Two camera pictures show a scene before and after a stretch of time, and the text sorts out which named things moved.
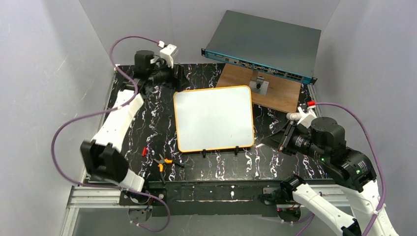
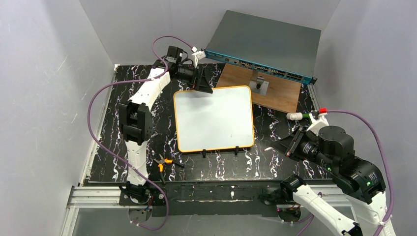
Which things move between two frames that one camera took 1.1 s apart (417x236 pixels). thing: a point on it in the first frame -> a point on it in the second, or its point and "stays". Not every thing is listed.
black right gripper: (287, 138) -> (296, 143)
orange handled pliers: (163, 161) stays
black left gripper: (177, 75) -> (198, 77)
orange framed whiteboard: (214, 119) stays
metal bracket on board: (257, 84) stays
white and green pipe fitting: (294, 116) stays
